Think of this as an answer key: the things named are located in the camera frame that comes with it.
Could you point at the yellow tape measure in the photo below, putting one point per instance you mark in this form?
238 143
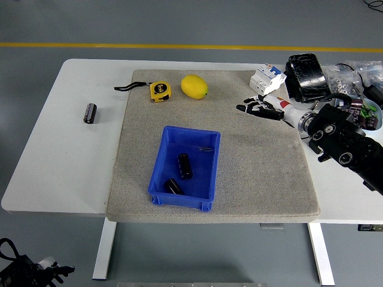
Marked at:
161 91

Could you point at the yellow lemon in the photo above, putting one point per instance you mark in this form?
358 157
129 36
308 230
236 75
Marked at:
194 86

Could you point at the grey under-table bracket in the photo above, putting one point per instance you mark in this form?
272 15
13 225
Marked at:
271 226

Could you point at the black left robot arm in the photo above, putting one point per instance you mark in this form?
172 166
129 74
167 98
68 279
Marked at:
12 267

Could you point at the clear plastic bag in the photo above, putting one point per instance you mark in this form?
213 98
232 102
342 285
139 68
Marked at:
371 70

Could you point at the black-white left robot hand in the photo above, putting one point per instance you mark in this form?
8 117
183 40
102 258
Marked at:
55 270

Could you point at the white circuit breaker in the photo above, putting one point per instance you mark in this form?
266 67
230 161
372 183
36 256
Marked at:
266 79

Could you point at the grey-brown mat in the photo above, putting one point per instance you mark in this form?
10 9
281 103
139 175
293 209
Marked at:
239 179

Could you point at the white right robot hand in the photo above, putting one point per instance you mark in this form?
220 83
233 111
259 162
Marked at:
278 106

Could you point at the light blue bowl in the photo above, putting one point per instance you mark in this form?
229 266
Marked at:
379 115

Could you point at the white table leg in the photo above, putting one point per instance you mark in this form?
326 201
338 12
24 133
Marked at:
321 254
103 254

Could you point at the dark brown cylindrical battery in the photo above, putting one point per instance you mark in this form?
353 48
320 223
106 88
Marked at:
185 166

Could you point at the blue plastic box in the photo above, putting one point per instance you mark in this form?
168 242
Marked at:
179 201

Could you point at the green plastic connector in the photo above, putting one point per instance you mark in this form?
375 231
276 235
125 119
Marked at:
368 111

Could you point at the black wrapped pack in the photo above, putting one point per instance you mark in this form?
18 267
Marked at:
308 77

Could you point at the plastic bag of washers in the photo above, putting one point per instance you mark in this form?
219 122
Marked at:
341 80

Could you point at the brown battery in bowl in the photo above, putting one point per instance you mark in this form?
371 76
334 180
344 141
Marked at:
362 121
357 107
372 122

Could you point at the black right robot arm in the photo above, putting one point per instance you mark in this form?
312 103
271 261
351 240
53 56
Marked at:
353 146

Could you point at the black cylindrical battery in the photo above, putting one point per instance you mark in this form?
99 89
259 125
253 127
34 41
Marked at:
90 113

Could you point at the table control panel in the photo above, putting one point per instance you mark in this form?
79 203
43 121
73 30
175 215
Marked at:
369 227

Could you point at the black silver-capped battery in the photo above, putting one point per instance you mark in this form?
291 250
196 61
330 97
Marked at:
173 186

